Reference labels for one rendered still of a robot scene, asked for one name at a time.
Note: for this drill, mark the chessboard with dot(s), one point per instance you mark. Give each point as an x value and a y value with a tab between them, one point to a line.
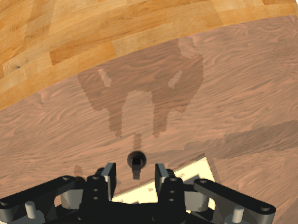
147	193

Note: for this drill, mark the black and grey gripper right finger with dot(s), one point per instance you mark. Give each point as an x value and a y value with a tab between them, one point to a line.
231	207

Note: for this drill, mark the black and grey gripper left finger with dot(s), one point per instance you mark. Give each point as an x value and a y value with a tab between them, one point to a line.
36	205

